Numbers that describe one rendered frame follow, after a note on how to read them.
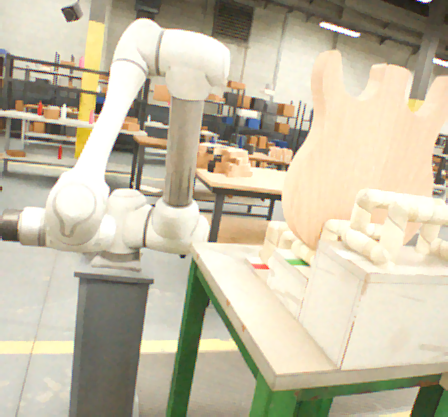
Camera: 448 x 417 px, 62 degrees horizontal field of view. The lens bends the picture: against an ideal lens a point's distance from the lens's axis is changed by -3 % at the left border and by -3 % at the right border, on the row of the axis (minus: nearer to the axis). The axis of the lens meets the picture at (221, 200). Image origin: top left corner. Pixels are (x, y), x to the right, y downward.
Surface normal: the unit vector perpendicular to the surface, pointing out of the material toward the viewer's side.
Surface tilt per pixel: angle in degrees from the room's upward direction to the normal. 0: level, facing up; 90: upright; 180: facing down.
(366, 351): 90
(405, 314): 90
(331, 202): 90
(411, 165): 90
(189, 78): 114
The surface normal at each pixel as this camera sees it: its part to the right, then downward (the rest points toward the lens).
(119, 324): 0.17, 0.23
